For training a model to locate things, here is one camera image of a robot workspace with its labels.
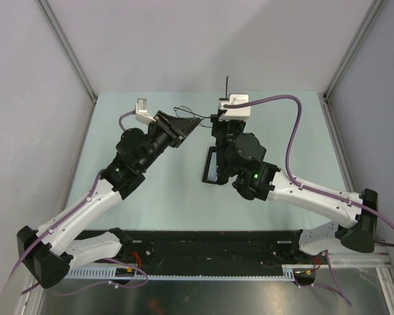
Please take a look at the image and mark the slotted cable duct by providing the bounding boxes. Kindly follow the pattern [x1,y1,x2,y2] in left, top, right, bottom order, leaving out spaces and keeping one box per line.
[64,264,318,282]

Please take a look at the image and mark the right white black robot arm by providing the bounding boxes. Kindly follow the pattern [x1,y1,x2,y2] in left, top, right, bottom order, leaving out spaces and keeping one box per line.
[210,112,378,263]

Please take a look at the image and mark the left aluminium corner post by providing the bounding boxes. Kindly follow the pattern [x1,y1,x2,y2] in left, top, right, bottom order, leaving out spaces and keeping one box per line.
[35,0,98,104]

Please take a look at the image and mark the black glasses case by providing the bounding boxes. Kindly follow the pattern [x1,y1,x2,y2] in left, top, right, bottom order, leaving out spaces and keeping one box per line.
[202,146,229,185]

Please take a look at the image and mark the thin wire-frame glasses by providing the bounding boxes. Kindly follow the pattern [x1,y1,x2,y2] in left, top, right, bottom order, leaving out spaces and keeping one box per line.
[173,75,229,129]

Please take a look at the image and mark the aluminium front rail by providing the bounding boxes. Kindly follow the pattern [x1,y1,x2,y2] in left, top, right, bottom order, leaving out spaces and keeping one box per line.
[328,246,392,268]

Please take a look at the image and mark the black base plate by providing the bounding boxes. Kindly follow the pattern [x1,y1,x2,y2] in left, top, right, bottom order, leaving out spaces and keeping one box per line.
[75,229,349,277]

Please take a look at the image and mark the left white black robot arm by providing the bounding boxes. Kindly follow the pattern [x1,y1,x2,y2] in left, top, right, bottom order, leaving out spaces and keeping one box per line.
[15,111,201,289]

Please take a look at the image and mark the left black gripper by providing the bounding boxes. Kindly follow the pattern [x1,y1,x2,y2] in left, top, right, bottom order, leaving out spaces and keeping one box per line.
[139,111,202,171]

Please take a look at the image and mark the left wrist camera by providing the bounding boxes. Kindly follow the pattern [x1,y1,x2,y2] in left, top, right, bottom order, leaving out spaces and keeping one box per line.
[134,98,156,125]

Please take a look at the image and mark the aluminium corner post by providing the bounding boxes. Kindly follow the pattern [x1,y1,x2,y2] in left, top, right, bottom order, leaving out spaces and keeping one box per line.
[322,0,387,101]
[35,0,98,104]

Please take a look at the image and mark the right aluminium corner post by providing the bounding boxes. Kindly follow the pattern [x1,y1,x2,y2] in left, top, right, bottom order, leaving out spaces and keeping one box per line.
[322,0,387,101]

